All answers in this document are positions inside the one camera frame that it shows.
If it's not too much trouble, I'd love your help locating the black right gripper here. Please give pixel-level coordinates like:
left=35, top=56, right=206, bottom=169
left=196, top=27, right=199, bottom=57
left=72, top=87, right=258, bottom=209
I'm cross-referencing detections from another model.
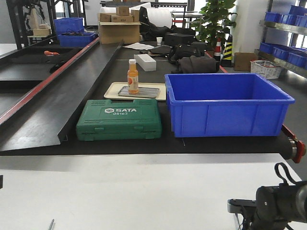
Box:
left=227, top=199, right=256, bottom=214

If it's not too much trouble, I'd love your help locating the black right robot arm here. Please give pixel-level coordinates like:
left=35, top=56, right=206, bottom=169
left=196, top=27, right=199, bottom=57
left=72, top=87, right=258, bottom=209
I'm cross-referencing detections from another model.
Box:
left=227, top=162, right=307, bottom=230

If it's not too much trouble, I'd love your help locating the small metal tray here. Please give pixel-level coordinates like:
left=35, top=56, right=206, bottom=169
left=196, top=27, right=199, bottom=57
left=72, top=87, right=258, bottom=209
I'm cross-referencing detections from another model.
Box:
left=118, top=86, right=160, bottom=98

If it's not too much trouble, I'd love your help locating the beige plastic tray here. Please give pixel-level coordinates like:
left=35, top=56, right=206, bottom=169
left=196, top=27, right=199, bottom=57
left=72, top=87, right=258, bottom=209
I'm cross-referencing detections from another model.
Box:
left=104, top=82, right=166, bottom=101

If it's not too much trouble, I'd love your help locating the large blue plastic bin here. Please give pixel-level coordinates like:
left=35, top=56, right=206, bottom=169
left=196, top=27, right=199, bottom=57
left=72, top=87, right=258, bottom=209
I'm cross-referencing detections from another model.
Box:
left=165, top=73, right=295, bottom=138

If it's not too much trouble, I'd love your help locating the brown cardboard box on floor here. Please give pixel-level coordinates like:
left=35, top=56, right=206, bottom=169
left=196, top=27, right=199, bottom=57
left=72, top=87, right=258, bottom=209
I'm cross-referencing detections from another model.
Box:
left=234, top=52, right=259, bottom=71

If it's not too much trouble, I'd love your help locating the black yellow traffic cone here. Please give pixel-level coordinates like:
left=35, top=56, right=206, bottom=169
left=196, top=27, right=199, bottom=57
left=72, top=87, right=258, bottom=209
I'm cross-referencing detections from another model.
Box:
left=220, top=34, right=233, bottom=67

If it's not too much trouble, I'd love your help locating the dark grey jacket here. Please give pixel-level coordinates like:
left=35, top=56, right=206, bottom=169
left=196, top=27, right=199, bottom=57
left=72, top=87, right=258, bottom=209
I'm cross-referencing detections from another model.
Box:
left=171, top=56, right=220, bottom=74

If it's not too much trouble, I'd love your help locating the orange white traffic cone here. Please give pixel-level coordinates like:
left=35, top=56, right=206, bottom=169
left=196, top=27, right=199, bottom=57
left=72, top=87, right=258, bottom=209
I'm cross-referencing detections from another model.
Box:
left=213, top=37, right=221, bottom=62

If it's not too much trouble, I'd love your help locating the black backpack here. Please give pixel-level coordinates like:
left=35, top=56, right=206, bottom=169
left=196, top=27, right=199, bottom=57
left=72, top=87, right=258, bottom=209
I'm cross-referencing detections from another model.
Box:
left=167, top=44, right=204, bottom=64

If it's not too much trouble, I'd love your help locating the green SATA tool case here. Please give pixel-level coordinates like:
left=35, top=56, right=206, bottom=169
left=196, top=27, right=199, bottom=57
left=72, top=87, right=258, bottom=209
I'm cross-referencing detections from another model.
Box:
left=76, top=99, right=162, bottom=141

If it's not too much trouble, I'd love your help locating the orange juice bottle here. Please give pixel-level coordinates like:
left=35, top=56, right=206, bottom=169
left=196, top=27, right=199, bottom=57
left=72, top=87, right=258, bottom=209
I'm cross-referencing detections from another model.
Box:
left=127, top=59, right=139, bottom=94

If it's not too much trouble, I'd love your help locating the white rectangular box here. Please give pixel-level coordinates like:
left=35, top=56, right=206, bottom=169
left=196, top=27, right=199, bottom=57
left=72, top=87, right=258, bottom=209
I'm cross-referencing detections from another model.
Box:
left=134, top=54, right=156, bottom=71

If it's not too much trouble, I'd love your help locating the steel storage shelf rack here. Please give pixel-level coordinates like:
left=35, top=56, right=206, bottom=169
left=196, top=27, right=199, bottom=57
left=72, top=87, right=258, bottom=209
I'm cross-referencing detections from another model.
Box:
left=255, top=0, right=307, bottom=78

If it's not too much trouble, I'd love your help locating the green potted plant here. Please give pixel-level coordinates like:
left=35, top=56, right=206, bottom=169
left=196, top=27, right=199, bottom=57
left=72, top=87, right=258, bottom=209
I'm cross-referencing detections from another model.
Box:
left=192, top=0, right=236, bottom=49

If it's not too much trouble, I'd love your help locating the black equipment case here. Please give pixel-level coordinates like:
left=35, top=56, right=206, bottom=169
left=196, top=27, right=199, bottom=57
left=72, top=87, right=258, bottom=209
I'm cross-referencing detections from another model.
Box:
left=164, top=34, right=196, bottom=46

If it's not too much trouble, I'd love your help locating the white paper cup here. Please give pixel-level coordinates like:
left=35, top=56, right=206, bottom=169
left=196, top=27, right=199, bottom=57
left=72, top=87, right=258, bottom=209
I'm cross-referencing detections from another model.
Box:
left=156, top=37, right=163, bottom=46

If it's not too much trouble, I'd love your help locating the large cardboard box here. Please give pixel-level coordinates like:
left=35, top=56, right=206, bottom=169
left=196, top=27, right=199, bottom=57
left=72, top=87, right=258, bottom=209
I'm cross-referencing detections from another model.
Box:
left=98, top=22, right=141, bottom=44

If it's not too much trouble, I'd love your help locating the blue bin far left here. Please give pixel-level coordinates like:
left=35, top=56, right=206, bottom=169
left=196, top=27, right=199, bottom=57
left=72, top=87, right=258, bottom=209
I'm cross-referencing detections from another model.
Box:
left=58, top=33, right=97, bottom=47

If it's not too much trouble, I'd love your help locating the blue bin stacked behind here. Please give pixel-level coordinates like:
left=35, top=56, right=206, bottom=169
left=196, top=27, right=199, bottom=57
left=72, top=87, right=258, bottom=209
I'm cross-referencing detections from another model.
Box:
left=54, top=18, right=84, bottom=34

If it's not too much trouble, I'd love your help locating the red conveyor end bracket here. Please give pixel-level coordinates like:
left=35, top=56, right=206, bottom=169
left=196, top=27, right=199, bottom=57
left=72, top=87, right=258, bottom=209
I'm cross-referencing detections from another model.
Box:
left=282, top=125, right=307, bottom=163

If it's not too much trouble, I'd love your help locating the white wire basket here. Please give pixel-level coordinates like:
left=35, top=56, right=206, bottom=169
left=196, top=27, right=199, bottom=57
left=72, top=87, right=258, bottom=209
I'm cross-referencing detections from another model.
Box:
left=250, top=60, right=283, bottom=80

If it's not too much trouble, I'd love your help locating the orange handled tool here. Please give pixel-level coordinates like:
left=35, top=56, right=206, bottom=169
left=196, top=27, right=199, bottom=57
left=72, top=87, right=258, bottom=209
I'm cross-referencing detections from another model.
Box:
left=44, top=50, right=60, bottom=56

